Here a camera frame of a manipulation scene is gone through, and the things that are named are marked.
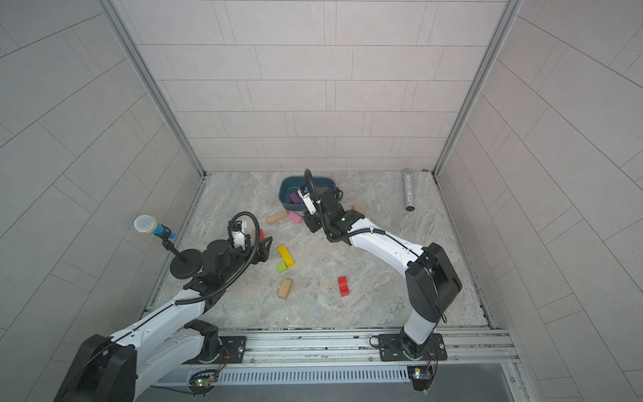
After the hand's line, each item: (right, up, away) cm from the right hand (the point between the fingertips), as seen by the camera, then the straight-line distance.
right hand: (309, 211), depth 85 cm
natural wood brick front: (-8, -25, -3) cm, 27 cm away
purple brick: (-9, +4, +20) cm, 22 cm away
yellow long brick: (-9, -17, +4) cm, 19 cm away
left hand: (-15, -8, -1) cm, 17 cm away
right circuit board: (+33, -44, -17) cm, 57 cm away
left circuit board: (-26, -43, -21) cm, 54 cm away
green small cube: (-10, -20, +2) cm, 22 cm away
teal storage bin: (-11, +9, +21) cm, 26 cm away
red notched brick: (+12, -25, -2) cm, 28 cm away
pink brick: (-7, -4, +16) cm, 18 cm away
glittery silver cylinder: (+42, +14, +27) cm, 52 cm away
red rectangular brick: (-19, -10, +9) cm, 23 cm away
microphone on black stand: (-44, -18, +2) cm, 47 cm away
